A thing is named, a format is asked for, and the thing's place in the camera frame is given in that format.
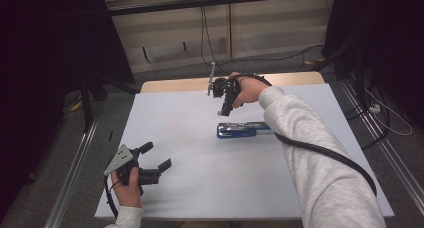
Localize person's left hand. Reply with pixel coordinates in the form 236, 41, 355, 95
110, 166, 144, 209

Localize aluminium floor rail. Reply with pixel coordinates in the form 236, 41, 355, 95
43, 119, 99, 228
338, 79, 424, 216

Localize white table cover board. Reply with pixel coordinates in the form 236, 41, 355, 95
94, 83, 395, 221

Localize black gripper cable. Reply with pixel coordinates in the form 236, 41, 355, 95
229, 73, 378, 197
103, 175, 120, 220

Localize person's right hand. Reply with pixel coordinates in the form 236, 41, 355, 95
227, 71, 270, 109

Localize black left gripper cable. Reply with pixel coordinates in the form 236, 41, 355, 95
103, 175, 120, 220

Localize thin black hanging cable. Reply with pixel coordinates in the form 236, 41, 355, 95
199, 0, 326, 75

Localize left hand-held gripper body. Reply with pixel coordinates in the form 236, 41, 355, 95
103, 143, 162, 197

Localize black floor cables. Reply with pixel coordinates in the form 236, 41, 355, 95
344, 84, 391, 151

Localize black metal stand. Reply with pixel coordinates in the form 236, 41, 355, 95
311, 37, 366, 99
79, 72, 141, 133

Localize black curtain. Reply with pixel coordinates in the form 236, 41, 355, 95
0, 0, 136, 222
321, 0, 424, 129

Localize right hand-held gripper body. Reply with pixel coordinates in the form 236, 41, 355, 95
206, 61, 242, 106

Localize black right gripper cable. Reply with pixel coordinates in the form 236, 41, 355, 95
229, 73, 378, 197

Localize black horizontal bar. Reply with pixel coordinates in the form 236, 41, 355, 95
106, 0, 336, 17

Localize blue stapler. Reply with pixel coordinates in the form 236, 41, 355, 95
216, 121, 274, 140

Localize thin white cable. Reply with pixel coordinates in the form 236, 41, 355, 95
363, 87, 414, 137

